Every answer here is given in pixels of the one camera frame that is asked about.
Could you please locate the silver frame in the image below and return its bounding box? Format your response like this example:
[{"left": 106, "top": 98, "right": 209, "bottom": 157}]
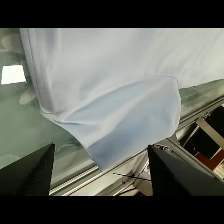
[{"left": 49, "top": 95, "right": 224, "bottom": 197}]

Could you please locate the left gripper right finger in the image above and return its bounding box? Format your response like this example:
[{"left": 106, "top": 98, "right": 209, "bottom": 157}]
[{"left": 147, "top": 143, "right": 224, "bottom": 197}]

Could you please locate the light blue shirt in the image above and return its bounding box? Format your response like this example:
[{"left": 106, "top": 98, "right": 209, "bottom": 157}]
[{"left": 18, "top": 27, "right": 224, "bottom": 172}]

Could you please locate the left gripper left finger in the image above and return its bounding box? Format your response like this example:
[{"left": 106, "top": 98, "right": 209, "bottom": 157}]
[{"left": 0, "top": 143, "right": 56, "bottom": 197}]

